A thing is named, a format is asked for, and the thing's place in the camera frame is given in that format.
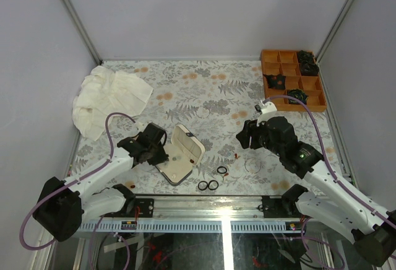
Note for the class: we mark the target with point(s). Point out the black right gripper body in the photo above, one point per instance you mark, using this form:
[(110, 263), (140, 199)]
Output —
[(260, 138)]

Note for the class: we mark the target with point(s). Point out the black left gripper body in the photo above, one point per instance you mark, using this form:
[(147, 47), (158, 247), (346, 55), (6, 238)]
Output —
[(159, 155)]

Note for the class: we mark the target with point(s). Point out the cream and navy jewelry box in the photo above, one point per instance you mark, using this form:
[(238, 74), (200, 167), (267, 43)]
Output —
[(184, 146)]

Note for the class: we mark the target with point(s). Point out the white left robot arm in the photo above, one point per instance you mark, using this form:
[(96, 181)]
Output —
[(83, 189)]

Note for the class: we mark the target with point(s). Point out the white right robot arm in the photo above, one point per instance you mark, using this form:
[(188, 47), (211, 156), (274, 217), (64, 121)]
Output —
[(337, 195)]

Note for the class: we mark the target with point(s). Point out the dark green fabric flower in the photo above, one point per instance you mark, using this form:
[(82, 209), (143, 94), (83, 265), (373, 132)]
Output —
[(297, 94)]

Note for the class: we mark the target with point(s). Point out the floral table mat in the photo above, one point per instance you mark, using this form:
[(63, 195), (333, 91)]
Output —
[(212, 99)]

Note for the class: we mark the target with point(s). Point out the dark fabric flower orange dots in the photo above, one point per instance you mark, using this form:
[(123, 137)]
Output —
[(276, 82)]

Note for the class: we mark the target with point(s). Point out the white crumpled cloth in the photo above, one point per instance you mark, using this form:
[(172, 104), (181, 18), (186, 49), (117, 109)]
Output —
[(104, 92)]

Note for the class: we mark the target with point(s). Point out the orange divided tray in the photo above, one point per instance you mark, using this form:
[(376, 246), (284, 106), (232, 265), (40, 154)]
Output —
[(285, 62)]

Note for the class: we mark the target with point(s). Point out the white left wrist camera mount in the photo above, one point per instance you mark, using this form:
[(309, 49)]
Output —
[(140, 126)]

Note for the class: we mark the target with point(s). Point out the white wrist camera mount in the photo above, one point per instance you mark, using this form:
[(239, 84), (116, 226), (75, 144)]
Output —
[(140, 126), (266, 111)]

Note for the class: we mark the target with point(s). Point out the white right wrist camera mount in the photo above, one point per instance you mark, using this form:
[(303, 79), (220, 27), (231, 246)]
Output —
[(266, 111)]

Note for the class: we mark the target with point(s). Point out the silver wire bangle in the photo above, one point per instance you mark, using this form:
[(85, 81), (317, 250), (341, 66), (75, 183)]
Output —
[(253, 165)]

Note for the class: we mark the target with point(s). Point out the aluminium rail frame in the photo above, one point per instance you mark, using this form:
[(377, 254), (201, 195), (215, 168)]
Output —
[(206, 214)]

